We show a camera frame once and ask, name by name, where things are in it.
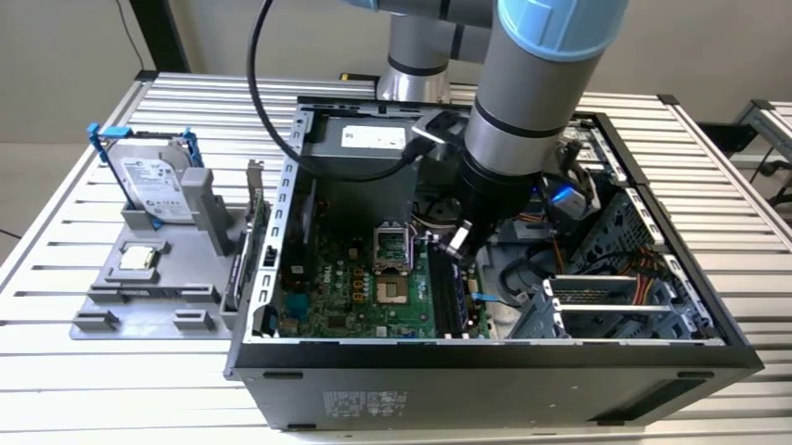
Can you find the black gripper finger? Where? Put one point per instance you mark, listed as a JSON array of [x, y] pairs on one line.
[[454, 250], [482, 241]]

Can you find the dark blue RAM stick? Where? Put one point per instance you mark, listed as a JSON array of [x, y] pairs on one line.
[[462, 296]]

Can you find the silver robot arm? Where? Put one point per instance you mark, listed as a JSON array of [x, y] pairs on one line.
[[532, 92]]

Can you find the black RAM slot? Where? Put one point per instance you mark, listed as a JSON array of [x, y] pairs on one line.
[[450, 315], [445, 287], [437, 287]]

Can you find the thin metal locking lever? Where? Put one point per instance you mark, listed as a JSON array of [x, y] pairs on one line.
[[410, 250]]

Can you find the CPU socket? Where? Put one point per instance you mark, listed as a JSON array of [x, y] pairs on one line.
[[394, 291]]

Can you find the green motherboard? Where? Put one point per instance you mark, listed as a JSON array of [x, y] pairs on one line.
[[395, 320]]

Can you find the grey power supply box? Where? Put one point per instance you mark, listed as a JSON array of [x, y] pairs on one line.
[[365, 194]]

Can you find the grey disk bay cage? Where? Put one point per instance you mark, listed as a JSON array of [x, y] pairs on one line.
[[594, 283]]

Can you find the grey metal drive cage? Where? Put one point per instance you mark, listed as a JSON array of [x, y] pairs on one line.
[[597, 139]]

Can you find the black case fan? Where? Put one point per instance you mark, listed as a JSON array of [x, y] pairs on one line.
[[299, 241]]

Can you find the black open PC case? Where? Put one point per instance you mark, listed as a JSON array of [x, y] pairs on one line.
[[433, 394]]

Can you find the black yellow table clamp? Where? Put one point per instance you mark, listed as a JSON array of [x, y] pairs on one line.
[[358, 76]]

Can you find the grey parts rack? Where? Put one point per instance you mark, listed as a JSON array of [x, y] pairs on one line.
[[167, 273]]

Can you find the neighbouring metal slat table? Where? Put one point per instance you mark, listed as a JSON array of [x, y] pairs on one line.
[[773, 116]]

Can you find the silver CPU chip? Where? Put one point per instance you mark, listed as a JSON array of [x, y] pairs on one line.
[[138, 259]]

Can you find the hard disk in blue carrier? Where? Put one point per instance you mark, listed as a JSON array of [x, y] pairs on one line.
[[148, 181]]

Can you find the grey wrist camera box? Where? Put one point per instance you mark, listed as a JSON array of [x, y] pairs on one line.
[[572, 204]]

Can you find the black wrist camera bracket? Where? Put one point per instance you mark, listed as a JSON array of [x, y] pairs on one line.
[[442, 127]]

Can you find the graphics card with metal bracket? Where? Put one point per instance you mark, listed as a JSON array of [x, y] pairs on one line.
[[252, 181]]

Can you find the black frame post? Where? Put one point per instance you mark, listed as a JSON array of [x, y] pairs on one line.
[[163, 37]]

